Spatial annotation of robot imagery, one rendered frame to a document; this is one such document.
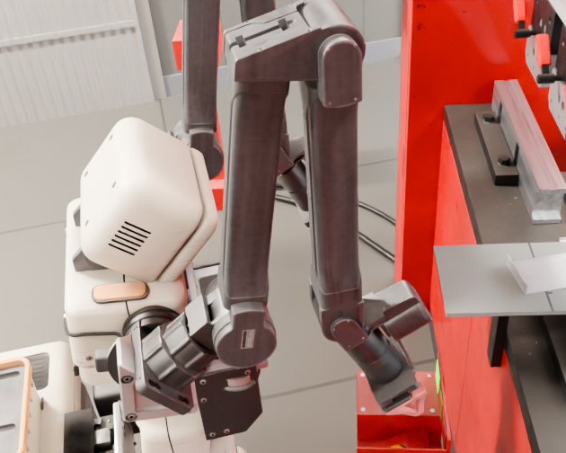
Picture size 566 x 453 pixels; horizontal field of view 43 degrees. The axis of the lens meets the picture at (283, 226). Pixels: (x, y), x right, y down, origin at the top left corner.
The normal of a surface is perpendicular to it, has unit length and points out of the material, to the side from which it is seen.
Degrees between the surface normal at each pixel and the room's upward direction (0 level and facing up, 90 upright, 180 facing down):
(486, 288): 0
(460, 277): 0
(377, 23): 90
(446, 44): 90
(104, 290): 8
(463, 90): 90
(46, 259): 0
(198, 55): 90
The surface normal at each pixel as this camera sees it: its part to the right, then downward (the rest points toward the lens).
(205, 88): 0.27, 0.59
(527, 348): -0.07, -0.78
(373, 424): -0.08, 0.62
